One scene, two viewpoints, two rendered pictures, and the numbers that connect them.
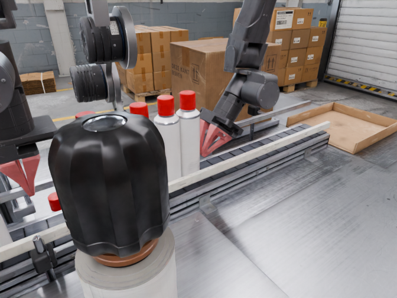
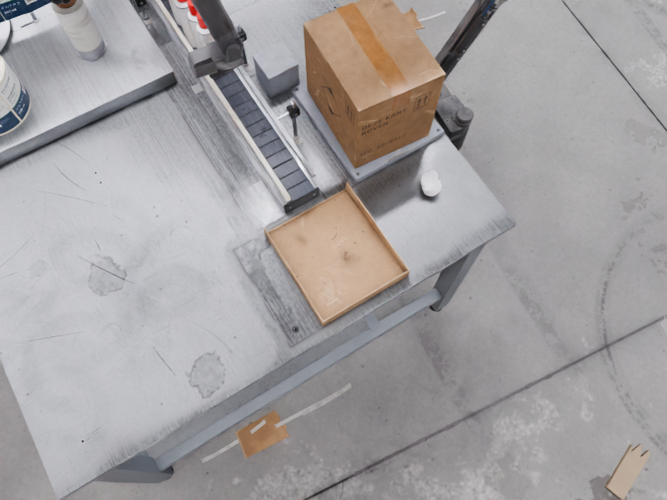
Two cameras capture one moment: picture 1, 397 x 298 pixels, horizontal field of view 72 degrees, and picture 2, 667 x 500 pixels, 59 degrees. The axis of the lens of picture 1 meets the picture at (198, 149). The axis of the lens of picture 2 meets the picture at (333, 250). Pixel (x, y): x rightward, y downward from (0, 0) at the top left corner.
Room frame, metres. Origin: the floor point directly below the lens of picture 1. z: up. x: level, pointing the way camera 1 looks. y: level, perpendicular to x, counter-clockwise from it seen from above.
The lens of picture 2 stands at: (0.96, -1.10, 2.28)
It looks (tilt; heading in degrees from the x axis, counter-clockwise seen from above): 68 degrees down; 93
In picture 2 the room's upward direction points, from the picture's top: straight up
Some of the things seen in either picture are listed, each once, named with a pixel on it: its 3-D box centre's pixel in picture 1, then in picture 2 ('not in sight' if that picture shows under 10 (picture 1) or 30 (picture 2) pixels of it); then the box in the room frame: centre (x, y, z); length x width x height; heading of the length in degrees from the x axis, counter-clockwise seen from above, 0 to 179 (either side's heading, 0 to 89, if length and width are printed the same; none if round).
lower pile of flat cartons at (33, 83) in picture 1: (32, 83); not in sight; (4.24, 2.58, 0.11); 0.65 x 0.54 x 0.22; 116
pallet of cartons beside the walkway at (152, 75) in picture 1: (147, 60); not in sight; (4.27, 0.76, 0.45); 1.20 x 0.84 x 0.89; 31
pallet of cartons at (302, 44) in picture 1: (276, 49); not in sight; (4.43, -1.20, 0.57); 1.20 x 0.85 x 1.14; 121
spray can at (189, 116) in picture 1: (188, 137); (209, 42); (0.55, 0.02, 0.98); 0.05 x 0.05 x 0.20
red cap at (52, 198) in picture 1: (57, 200); not in sight; (0.50, 0.32, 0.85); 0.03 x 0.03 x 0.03
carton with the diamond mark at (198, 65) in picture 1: (222, 82); (369, 82); (1.00, -0.09, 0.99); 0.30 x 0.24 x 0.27; 121
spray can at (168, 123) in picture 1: (168, 143); (200, 29); (0.52, 0.06, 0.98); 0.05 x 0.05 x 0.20
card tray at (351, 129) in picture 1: (341, 123); (335, 251); (0.93, -0.53, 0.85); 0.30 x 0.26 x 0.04; 125
